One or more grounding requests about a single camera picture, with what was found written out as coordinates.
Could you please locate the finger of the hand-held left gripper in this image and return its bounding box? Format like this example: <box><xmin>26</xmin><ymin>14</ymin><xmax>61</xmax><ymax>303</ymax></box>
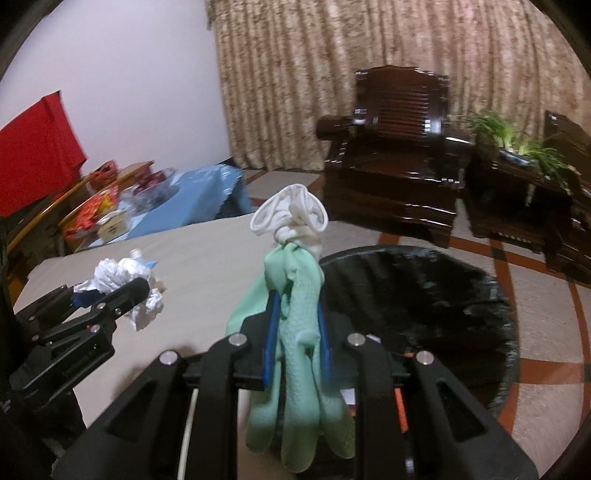
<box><xmin>14</xmin><ymin>285</ymin><xmax>93</xmax><ymax>324</ymax></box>
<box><xmin>32</xmin><ymin>277</ymin><xmax>151</xmax><ymax>347</ymax></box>

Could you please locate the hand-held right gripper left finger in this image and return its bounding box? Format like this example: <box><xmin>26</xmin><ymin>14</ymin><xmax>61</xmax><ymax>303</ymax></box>
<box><xmin>53</xmin><ymin>288</ymin><xmax>284</xmax><ymax>480</ymax></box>

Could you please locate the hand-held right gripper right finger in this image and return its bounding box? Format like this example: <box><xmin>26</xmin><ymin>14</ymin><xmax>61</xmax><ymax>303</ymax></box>
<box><xmin>318</xmin><ymin>299</ymin><xmax>540</xmax><ymax>480</ymax></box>

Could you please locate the white paper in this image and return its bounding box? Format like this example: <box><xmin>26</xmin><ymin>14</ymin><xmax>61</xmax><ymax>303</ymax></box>
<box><xmin>74</xmin><ymin>257</ymin><xmax>165</xmax><ymax>331</ymax></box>

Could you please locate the green rubber glove pair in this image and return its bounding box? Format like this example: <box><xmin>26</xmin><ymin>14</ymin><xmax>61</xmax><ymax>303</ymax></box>
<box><xmin>225</xmin><ymin>184</ymin><xmax>356</xmax><ymax>474</ymax></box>

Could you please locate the bin with black bag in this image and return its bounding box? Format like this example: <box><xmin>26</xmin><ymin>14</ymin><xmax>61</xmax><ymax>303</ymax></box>
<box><xmin>318</xmin><ymin>246</ymin><xmax>520</xmax><ymax>414</ymax></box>

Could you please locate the gold tissue box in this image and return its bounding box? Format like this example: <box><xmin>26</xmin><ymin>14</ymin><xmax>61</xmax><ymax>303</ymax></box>
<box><xmin>96</xmin><ymin>210</ymin><xmax>129</xmax><ymax>241</ymax></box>

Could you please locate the red snack packet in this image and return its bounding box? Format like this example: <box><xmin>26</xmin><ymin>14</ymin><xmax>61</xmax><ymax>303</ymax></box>
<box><xmin>62</xmin><ymin>191</ymin><xmax>118</xmax><ymax>238</ymax></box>

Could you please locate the glass fruit bowl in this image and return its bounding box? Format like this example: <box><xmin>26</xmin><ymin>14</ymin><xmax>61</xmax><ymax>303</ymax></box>
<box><xmin>131</xmin><ymin>168</ymin><xmax>178</xmax><ymax>204</ymax></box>

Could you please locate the red basket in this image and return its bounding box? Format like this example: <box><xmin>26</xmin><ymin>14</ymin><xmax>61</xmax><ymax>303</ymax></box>
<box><xmin>88</xmin><ymin>161</ymin><xmax>118</xmax><ymax>188</ymax></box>

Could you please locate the blue tablecloth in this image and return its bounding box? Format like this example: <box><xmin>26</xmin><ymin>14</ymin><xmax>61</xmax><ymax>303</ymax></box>
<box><xmin>76</xmin><ymin>165</ymin><xmax>254</xmax><ymax>252</ymax></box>

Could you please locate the red cloth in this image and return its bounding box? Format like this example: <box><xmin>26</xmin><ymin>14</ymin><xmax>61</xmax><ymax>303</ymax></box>
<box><xmin>0</xmin><ymin>91</ymin><xmax>88</xmax><ymax>217</ymax></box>

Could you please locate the dark wooden armchair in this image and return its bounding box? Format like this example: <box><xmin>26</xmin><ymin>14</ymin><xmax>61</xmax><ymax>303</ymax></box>
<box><xmin>316</xmin><ymin>65</ymin><xmax>467</xmax><ymax>247</ymax></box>
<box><xmin>542</xmin><ymin>110</ymin><xmax>591</xmax><ymax>287</ymax></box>

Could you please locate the dark wooden side table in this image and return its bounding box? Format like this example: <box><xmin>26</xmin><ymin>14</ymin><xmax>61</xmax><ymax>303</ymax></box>
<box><xmin>464</xmin><ymin>143</ymin><xmax>573</xmax><ymax>259</ymax></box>

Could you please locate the beige patterned curtain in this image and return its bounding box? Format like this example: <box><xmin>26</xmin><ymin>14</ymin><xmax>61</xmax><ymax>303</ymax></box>
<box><xmin>205</xmin><ymin>0</ymin><xmax>591</xmax><ymax>171</ymax></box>

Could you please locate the green potted plant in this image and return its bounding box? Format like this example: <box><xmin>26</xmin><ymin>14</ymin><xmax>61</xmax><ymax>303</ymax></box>
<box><xmin>464</xmin><ymin>111</ymin><xmax>583</xmax><ymax>195</ymax></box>

